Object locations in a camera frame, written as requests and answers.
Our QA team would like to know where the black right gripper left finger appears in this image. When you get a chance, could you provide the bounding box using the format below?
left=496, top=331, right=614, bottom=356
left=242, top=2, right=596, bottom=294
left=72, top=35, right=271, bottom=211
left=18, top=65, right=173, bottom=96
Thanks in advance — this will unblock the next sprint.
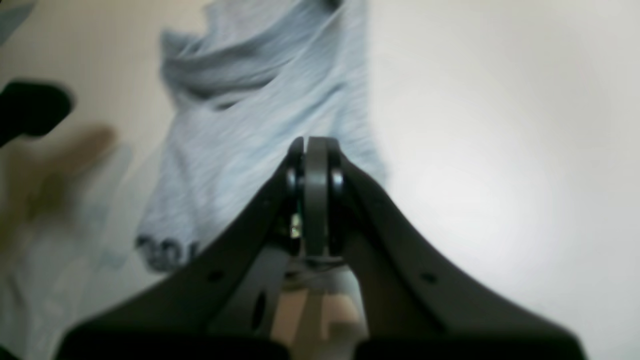
left=55, top=137, right=329, bottom=360

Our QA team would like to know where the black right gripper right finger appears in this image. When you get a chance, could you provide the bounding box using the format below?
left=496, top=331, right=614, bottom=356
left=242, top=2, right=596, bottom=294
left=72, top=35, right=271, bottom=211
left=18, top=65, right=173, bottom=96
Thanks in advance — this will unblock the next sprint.
left=327, top=138, right=585, bottom=360

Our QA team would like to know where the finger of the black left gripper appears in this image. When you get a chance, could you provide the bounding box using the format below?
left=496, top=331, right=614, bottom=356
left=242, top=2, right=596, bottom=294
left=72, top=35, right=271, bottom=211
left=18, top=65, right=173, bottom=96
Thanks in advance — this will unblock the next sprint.
left=0, top=80, right=74, bottom=147

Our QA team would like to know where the grey T-shirt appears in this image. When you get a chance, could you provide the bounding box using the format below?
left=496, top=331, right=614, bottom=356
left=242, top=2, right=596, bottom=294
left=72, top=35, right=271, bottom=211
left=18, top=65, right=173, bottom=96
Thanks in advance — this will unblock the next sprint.
left=135, top=0, right=386, bottom=274

